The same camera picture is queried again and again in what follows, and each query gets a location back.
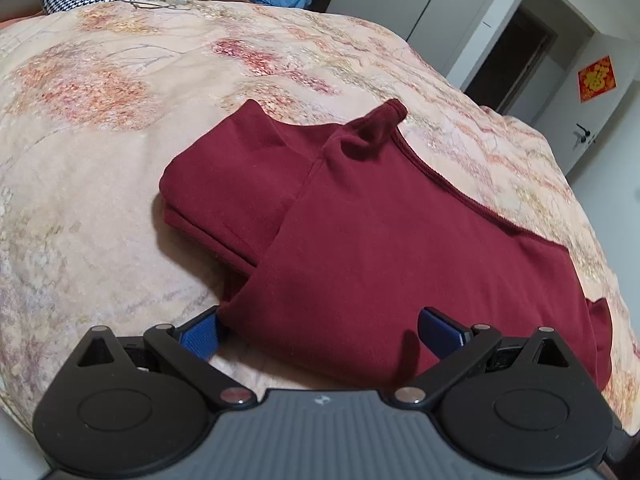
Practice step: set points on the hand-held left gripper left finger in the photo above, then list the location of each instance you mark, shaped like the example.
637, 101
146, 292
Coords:
202, 336

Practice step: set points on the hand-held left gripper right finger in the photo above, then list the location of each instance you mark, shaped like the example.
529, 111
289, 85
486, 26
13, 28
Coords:
440, 329

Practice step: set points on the red diamond door decoration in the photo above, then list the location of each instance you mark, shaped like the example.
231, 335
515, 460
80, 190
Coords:
598, 79

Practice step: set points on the dark red long-sleeve shirt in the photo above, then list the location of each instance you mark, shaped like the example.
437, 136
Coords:
375, 235

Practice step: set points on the floral beige quilt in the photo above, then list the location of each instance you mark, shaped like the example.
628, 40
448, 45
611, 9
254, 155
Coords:
100, 135

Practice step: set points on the orange bed sheet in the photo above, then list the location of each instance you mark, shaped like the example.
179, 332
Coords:
20, 19

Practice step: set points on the white door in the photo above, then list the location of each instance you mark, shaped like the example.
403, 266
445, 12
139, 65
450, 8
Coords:
590, 110

